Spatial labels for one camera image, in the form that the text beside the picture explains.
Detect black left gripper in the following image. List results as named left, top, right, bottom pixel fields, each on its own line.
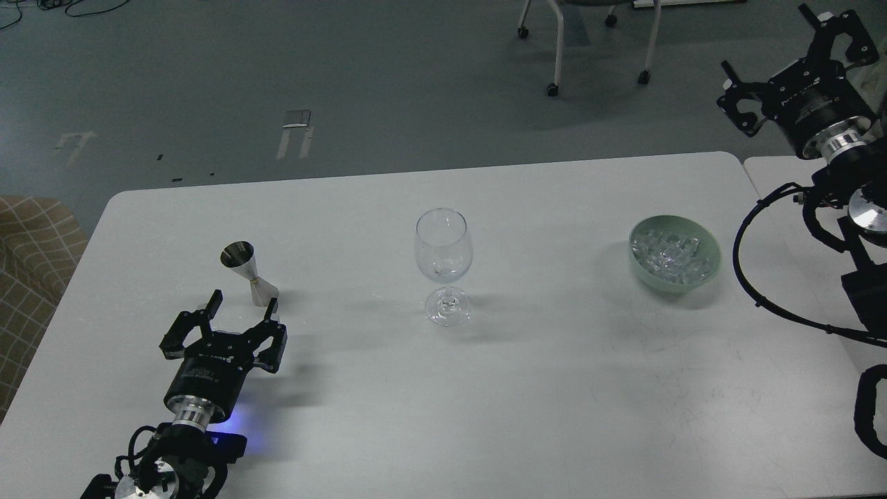
left=159, top=288, right=288, bottom=424

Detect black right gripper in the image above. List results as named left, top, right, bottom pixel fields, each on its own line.
left=716, top=3, right=880, bottom=160

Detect steel cocktail jigger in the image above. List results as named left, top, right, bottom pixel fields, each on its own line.
left=220, top=240, right=279, bottom=307

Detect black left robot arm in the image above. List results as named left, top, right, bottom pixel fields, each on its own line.
left=82, top=290, right=288, bottom=498

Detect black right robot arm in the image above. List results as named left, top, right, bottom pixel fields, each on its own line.
left=717, top=4, right=885, bottom=347

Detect pile of ice cubes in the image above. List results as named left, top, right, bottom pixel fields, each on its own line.
left=631, top=229, right=715, bottom=286

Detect clear wine glass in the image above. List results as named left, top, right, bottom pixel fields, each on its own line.
left=413, top=208, right=474, bottom=326

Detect beige checkered sofa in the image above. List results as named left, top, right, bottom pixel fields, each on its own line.
left=1, top=195, right=89, bottom=418

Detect green bowl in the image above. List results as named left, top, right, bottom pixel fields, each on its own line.
left=627, top=215, right=722, bottom=294

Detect white rolling chair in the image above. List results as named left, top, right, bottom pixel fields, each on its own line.
left=516, top=1, right=663, bottom=98

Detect black floor cables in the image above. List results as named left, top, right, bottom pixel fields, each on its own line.
left=0, top=0, right=132, bottom=30

